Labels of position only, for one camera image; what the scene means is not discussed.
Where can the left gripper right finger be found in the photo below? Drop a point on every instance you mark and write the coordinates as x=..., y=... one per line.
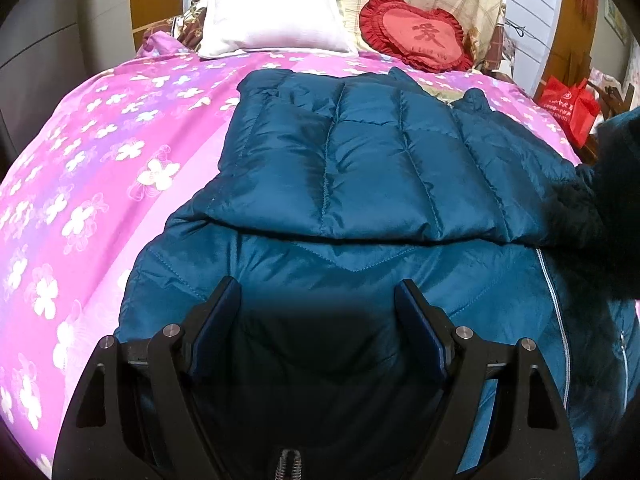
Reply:
x=528, y=437

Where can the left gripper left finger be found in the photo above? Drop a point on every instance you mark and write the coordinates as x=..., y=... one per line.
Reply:
x=136, y=410

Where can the teal down jacket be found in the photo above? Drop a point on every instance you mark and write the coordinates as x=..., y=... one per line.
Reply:
x=330, y=192

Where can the pink floral bed cover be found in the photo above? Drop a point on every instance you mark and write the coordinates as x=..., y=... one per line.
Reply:
x=120, y=153

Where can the red shopping bag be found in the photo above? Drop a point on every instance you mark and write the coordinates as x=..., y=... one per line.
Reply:
x=574, y=108

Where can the wooden chair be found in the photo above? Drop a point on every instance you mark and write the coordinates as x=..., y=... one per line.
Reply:
x=613, y=98

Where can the grey cabinet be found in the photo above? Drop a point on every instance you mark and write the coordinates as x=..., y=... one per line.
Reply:
x=48, y=47

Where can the red heart cushion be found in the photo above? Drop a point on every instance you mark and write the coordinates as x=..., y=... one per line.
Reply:
x=432, y=41

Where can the white pillow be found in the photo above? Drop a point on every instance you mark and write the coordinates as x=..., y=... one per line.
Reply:
x=238, y=26

